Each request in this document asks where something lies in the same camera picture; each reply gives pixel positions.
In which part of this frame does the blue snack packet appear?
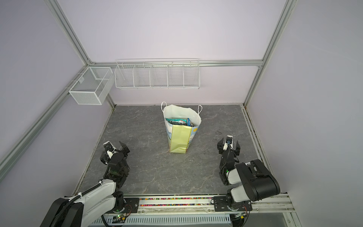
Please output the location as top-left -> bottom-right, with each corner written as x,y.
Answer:
187,118 -> 195,127

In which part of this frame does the teal Fox's mint bag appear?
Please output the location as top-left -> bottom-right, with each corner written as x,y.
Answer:
165,118 -> 191,126

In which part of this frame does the paper bag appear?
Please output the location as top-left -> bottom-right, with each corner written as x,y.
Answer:
161,102 -> 203,154

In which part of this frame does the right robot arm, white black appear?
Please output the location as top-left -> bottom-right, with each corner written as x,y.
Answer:
217,135 -> 280,209

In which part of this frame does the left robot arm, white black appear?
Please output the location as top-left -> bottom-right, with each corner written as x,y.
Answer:
41,141 -> 130,227

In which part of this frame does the white mesh basket, small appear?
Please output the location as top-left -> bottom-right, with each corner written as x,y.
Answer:
69,67 -> 115,106

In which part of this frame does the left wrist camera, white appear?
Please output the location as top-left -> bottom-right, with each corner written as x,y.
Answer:
107,151 -> 113,158

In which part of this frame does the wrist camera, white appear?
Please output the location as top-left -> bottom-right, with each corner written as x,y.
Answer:
107,151 -> 113,158
223,135 -> 233,150

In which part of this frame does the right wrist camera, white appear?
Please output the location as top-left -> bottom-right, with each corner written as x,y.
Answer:
223,135 -> 233,150

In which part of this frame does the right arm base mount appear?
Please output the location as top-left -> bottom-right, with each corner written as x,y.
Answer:
211,195 -> 252,212

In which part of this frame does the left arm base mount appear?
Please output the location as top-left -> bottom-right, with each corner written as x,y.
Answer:
112,197 -> 140,214

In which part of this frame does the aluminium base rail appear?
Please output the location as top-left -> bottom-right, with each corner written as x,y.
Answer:
67,193 -> 296,218

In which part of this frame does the white vented cable duct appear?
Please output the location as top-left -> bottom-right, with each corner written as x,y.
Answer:
105,214 -> 232,227

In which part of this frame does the white wire basket, long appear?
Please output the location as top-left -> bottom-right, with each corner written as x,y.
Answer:
114,58 -> 200,89

